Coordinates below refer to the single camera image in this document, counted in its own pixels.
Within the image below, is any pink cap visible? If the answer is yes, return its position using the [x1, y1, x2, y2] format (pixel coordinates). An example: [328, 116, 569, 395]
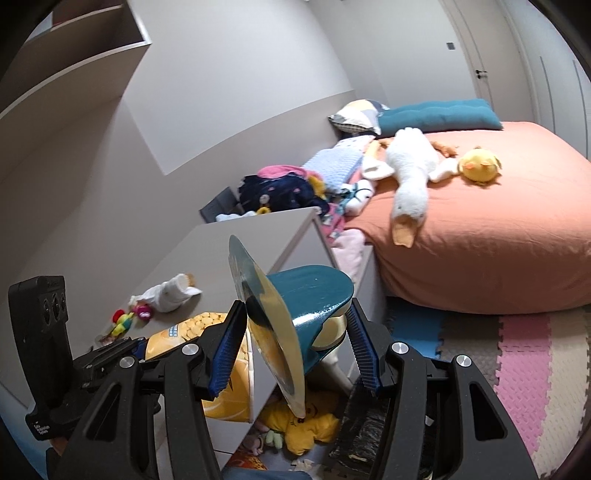
[256, 165, 310, 181]

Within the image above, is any small colourful toy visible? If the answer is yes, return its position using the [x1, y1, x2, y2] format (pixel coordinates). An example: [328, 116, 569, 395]
[111, 302, 154, 337]

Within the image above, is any colourful foam floor mat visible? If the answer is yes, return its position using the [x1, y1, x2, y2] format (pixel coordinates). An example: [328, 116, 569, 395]
[385, 295, 591, 467]

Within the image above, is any white door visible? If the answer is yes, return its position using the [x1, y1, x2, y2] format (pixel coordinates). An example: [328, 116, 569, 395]
[438, 0, 522, 123]

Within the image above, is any yellow snack bag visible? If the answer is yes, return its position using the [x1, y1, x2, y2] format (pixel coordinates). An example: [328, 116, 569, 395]
[145, 311, 254, 423]

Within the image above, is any white plush with teal ribbon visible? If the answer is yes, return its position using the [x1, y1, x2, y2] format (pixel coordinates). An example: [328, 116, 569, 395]
[341, 179, 376, 215]

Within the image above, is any light blue knitted blanket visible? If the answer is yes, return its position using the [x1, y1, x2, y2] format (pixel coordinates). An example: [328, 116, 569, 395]
[302, 136, 377, 195]

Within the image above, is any black bin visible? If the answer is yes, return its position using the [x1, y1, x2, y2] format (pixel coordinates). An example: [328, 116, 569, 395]
[323, 388, 435, 480]

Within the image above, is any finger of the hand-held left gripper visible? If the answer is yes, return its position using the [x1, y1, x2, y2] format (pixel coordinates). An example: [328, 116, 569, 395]
[95, 336, 148, 365]

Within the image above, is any yellow duck plush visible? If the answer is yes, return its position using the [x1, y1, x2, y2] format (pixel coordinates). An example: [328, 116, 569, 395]
[457, 147, 503, 186]

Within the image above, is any yellow bear plush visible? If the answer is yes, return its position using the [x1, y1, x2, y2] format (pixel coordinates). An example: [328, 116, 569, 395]
[256, 390, 340, 455]

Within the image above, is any navy patterned blanket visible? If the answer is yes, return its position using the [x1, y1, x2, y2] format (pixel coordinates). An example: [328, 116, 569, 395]
[238, 173, 331, 215]

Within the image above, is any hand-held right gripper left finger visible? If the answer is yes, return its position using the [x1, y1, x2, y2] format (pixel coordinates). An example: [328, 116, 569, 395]
[60, 299, 249, 480]

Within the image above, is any patterned pillow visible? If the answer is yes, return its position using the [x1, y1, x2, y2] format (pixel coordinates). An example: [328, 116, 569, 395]
[329, 99, 391, 134]

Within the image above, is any white wardrobe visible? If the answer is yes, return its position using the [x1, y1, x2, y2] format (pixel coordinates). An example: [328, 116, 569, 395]
[503, 0, 591, 158]

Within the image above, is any bed with orange sheet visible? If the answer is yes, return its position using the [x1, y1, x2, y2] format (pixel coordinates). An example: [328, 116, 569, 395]
[344, 121, 591, 315]

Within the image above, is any beige wall shelf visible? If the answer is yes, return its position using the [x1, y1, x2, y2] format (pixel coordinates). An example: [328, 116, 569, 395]
[0, 0, 153, 125]

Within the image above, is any teal cushion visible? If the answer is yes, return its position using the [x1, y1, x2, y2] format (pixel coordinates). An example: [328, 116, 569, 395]
[376, 98, 504, 138]

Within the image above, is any pink blanket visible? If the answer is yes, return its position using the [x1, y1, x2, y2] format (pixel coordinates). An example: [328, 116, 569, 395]
[323, 203, 370, 282]

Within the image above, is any white goose plush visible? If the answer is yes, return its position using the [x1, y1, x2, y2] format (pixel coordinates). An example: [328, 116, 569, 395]
[360, 127, 462, 250]

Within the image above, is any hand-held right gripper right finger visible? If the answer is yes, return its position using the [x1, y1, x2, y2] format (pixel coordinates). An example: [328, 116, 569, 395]
[345, 299, 539, 480]

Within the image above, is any small white plush toy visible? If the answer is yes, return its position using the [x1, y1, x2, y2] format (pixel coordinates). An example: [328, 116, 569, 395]
[130, 274, 202, 315]

